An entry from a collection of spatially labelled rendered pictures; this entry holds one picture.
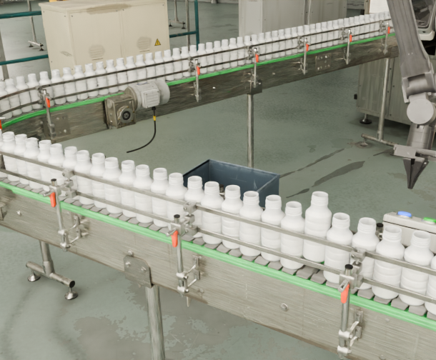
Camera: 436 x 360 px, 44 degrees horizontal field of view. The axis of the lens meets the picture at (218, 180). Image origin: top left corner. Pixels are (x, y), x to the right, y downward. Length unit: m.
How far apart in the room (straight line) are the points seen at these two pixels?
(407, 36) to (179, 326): 1.88
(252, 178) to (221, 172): 0.14
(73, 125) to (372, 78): 3.25
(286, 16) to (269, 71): 4.03
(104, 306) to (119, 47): 3.16
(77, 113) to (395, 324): 2.01
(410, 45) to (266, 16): 6.06
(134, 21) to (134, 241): 4.15
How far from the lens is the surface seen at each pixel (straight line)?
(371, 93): 5.39
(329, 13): 8.25
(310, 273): 1.35
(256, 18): 7.35
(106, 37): 5.44
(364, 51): 4.33
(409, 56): 1.34
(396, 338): 1.31
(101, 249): 1.72
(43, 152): 1.81
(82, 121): 2.87
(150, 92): 2.84
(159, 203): 1.51
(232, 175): 2.09
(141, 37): 5.64
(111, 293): 3.05
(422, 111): 1.29
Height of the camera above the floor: 1.75
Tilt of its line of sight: 25 degrees down
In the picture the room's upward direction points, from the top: 2 degrees counter-clockwise
